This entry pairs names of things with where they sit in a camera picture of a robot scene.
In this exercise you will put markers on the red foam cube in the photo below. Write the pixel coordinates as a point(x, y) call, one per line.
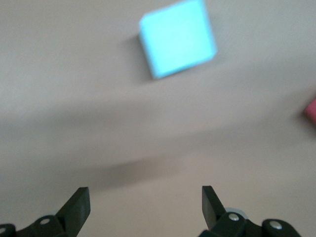
point(311, 111)

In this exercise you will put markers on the blue foam cube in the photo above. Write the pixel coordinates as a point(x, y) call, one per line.
point(175, 37)

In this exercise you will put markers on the brown table cover sheet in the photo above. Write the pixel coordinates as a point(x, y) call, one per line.
point(74, 98)

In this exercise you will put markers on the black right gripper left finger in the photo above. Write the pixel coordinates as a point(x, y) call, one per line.
point(71, 214)

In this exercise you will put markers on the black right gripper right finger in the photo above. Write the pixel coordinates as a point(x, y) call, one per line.
point(214, 217)

